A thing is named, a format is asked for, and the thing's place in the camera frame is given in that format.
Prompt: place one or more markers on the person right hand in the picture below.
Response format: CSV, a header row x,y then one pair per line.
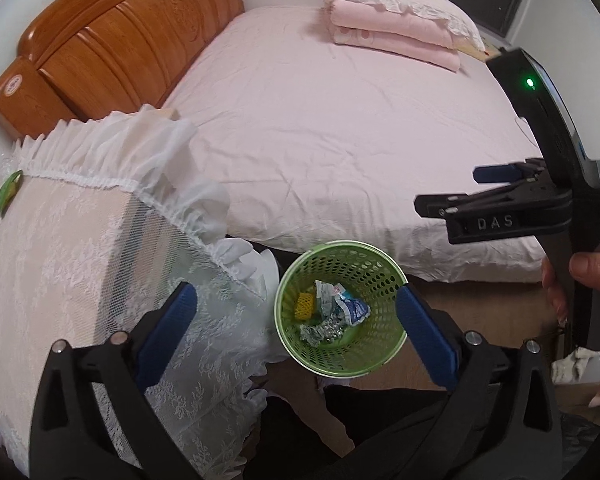
x,y
584,267

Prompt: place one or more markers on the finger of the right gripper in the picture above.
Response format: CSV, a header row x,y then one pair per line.
x,y
509,173
525,200

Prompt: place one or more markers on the folded pink quilt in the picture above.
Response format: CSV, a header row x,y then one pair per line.
x,y
372,27

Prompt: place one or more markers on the silver foil wrapper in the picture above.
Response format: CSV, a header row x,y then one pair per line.
x,y
324,333

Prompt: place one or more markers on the large white wrapper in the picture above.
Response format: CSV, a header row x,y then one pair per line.
x,y
334,302

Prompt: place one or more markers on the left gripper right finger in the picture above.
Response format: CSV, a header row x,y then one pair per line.
x,y
501,419

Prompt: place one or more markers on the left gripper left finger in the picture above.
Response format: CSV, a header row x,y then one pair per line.
x,y
68,437

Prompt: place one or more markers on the green plastic trash basket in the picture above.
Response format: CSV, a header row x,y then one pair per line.
x,y
368,274

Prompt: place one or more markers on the clear plastic wrapper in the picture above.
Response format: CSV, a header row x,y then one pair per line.
x,y
7,168

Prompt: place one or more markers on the lace nightstand cover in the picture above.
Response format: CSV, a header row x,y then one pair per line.
x,y
111,216

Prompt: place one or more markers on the green snack packet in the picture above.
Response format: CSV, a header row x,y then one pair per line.
x,y
9,190

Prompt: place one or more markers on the pink bed sheet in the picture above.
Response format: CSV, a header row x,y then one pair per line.
x,y
314,142

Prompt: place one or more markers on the wooden headboard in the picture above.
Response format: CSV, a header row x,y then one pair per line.
x,y
83,59

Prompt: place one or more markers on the yellow foam fruit net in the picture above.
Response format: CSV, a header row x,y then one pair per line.
x,y
305,306

